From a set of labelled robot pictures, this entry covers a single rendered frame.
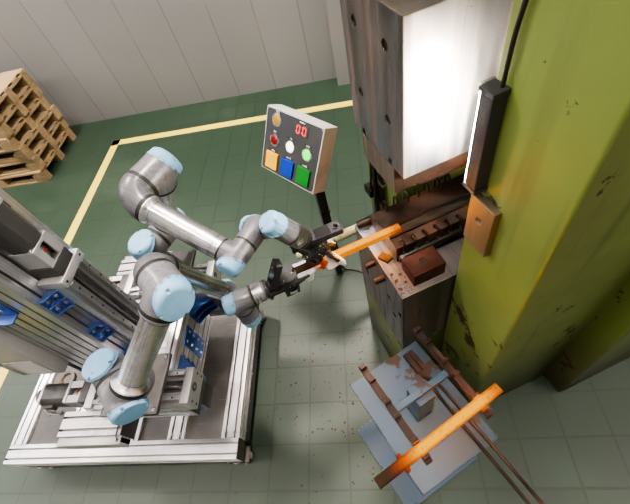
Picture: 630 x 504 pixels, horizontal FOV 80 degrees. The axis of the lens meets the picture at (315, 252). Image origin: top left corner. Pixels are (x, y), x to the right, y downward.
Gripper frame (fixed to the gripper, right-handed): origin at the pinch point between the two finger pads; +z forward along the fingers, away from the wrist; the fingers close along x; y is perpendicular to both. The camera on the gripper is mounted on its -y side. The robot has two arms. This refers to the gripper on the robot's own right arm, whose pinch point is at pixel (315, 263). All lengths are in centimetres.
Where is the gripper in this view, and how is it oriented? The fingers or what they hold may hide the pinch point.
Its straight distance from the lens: 133.1
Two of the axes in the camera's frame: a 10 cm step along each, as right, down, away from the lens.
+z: 9.1, -4.0, 0.9
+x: 3.6, 7.1, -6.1
